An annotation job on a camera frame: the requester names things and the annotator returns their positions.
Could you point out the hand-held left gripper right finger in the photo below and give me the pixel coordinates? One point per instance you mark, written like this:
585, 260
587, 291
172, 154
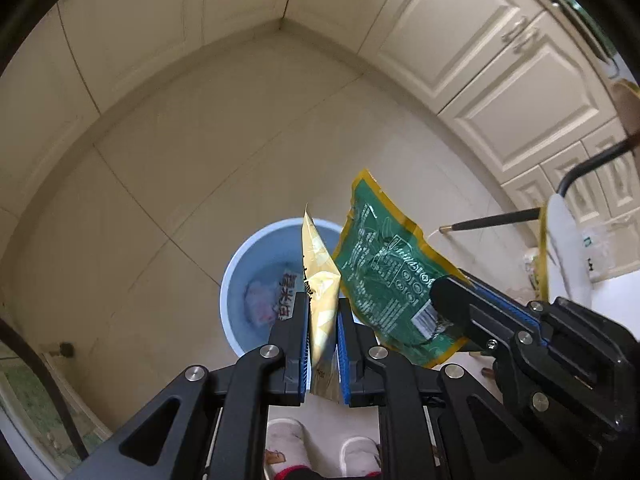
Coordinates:
344, 360

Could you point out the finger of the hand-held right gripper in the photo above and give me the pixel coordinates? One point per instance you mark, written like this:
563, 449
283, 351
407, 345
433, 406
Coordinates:
515, 305
465, 310

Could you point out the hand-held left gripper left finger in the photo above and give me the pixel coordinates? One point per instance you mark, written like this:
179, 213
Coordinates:
300, 350

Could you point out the pink plastic bag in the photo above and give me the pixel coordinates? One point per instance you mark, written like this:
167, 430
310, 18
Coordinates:
260, 302

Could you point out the yellow snack packet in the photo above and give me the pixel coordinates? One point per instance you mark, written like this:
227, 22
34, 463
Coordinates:
320, 290

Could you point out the blue plastic bin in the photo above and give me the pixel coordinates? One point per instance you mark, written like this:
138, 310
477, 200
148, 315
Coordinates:
240, 310

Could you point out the dark green snack packet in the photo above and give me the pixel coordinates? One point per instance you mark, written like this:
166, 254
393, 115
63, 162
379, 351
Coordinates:
385, 270

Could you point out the white printed packet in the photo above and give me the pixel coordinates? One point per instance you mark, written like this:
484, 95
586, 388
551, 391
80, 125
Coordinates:
291, 297

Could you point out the round white marble table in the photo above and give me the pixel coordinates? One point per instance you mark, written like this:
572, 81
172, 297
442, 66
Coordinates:
565, 240

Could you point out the white slipper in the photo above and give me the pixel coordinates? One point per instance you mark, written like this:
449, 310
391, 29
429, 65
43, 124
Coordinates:
290, 437
360, 455

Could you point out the floor door stopper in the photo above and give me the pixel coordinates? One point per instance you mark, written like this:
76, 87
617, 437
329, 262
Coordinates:
65, 347

